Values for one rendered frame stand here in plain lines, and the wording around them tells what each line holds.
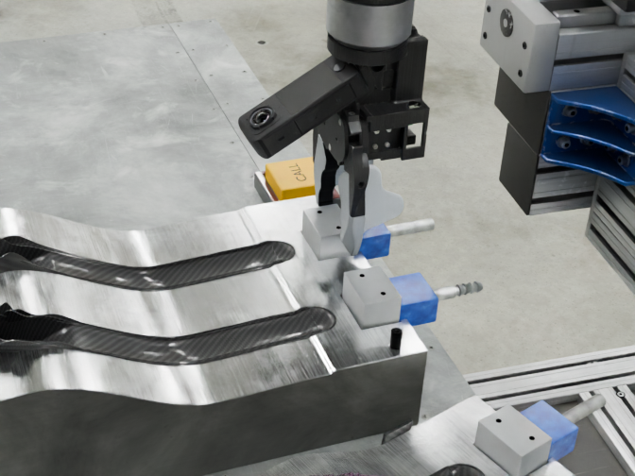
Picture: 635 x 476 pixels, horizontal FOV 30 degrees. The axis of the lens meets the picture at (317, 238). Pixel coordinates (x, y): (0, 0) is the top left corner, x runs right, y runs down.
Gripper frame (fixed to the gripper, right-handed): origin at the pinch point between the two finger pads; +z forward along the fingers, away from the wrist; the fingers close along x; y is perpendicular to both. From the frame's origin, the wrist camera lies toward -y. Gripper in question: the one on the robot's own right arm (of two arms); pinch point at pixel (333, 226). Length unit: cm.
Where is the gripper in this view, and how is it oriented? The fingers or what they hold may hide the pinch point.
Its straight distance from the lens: 114.8
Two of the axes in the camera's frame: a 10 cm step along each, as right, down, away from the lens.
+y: 9.4, -1.7, 3.1
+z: -0.5, 8.2, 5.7
